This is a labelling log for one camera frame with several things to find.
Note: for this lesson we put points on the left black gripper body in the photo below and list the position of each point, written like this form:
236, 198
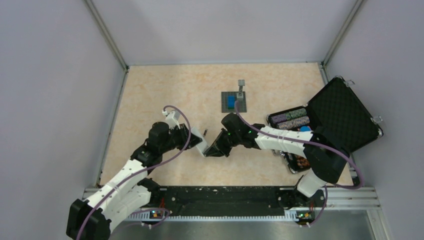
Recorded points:
177, 137

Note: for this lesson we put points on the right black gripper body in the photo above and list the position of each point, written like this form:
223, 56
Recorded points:
223, 144

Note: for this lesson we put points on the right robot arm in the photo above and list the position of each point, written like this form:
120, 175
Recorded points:
326, 157

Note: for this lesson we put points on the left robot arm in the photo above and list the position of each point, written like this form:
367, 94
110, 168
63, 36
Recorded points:
96, 217

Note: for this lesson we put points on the grey lego baseplate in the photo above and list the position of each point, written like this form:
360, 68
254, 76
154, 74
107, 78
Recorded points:
240, 105

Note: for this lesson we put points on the blue lego brick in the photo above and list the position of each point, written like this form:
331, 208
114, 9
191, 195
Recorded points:
231, 102

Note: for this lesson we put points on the grey lego tower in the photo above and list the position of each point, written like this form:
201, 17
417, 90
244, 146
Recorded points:
240, 93

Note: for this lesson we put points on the blue round chip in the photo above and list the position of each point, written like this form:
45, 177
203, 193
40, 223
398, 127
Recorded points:
305, 129

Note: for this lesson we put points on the black poker chip case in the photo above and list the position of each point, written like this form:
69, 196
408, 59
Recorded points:
337, 109

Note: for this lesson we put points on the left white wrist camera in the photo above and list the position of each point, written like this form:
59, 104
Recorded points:
171, 118

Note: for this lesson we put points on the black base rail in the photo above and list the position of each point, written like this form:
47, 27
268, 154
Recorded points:
227, 201

